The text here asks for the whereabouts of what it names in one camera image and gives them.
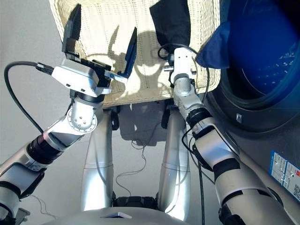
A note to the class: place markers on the black cloth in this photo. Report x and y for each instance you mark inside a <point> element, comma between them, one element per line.
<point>168,21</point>

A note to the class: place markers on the pale woven basket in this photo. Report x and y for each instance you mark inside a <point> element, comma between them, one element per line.
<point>98,30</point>

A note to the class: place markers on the silver robot leg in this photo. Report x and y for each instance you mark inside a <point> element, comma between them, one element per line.
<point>97,175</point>
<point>173,178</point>

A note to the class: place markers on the blue energy label sticker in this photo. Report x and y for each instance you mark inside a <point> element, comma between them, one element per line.
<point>283,173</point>

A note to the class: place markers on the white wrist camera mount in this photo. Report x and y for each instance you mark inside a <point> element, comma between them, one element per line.
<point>75,75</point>
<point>184,61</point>

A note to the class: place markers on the blue cloth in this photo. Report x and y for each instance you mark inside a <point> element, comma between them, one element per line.
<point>215,51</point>

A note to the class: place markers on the grey washing machine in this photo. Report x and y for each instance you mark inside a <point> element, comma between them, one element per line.
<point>257,131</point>

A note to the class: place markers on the silver robot torso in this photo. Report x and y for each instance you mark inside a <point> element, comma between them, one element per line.
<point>117,218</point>

